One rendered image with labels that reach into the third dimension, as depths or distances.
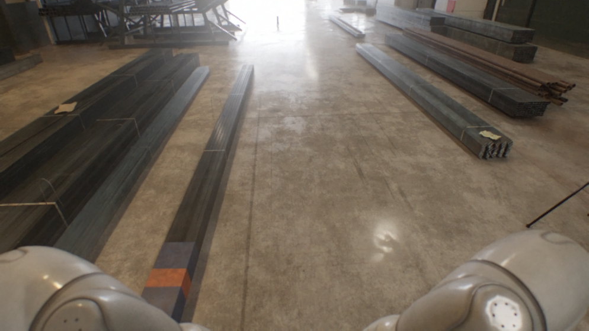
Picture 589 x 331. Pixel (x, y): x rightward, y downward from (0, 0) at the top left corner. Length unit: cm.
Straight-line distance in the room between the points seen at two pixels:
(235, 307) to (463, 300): 193
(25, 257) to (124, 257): 224
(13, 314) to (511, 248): 68
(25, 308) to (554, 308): 67
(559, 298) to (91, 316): 57
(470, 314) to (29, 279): 55
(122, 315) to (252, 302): 185
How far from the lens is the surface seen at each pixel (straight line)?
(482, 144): 405
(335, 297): 227
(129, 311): 45
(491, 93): 591
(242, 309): 224
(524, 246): 56
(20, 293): 54
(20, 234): 279
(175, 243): 251
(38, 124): 441
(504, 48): 985
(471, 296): 43
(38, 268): 55
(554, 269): 55
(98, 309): 43
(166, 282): 229
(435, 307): 46
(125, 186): 338
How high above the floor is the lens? 189
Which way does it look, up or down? 30 degrees down
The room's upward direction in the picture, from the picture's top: 1 degrees counter-clockwise
